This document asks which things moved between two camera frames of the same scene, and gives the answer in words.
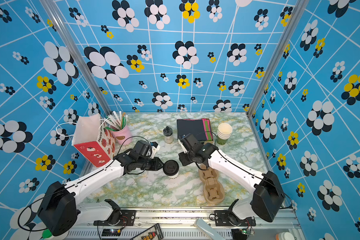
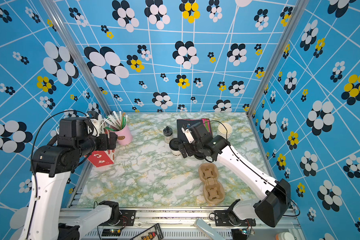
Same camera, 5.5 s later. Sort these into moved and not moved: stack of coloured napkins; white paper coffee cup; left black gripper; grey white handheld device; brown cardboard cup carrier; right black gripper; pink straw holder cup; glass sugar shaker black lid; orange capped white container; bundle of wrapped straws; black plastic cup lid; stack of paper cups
Moved: white paper coffee cup; right black gripper; left black gripper; black plastic cup lid
Not moved: glass sugar shaker black lid; orange capped white container; grey white handheld device; bundle of wrapped straws; pink straw holder cup; stack of paper cups; brown cardboard cup carrier; stack of coloured napkins
